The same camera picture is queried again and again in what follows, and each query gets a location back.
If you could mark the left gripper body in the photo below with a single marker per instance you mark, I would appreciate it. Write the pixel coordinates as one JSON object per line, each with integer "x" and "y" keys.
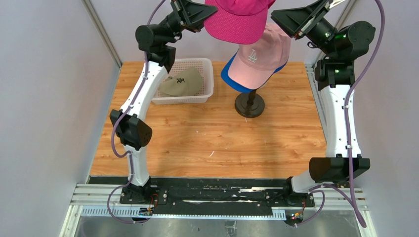
{"x": 184, "y": 22}

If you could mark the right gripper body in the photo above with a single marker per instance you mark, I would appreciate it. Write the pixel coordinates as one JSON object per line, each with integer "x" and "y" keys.
{"x": 318, "y": 30}

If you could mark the magenta baseball cap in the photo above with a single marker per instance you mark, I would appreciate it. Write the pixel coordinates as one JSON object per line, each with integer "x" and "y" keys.
{"x": 238, "y": 21}

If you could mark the blue baseball cap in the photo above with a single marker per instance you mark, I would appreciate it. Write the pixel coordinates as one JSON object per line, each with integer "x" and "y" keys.
{"x": 244, "y": 78}

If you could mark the light pink baseball cap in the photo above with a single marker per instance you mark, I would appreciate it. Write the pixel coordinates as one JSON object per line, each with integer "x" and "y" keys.
{"x": 270, "y": 51}

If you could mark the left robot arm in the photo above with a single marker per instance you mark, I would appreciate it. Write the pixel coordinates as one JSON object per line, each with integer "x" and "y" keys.
{"x": 130, "y": 134}

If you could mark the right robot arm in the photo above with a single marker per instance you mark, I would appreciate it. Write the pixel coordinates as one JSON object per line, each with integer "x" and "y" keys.
{"x": 335, "y": 77}

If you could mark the white plastic basket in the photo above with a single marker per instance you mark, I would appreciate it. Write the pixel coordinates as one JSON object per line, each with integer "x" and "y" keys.
{"x": 204, "y": 66}

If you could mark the khaki baseball cap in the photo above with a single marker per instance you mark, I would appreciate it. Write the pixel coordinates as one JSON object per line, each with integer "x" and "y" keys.
{"x": 186, "y": 83}

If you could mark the dark wooden mannequin stand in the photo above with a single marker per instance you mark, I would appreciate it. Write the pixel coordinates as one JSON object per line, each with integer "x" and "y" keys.
{"x": 249, "y": 105}

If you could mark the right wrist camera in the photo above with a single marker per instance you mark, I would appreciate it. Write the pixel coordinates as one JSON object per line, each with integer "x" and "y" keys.
{"x": 337, "y": 2}

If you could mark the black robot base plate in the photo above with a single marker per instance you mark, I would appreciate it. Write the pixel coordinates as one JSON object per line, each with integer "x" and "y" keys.
{"x": 215, "y": 189}

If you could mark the aluminium frame rail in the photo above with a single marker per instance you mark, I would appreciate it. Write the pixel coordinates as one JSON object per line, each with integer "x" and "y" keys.
{"x": 104, "y": 200}

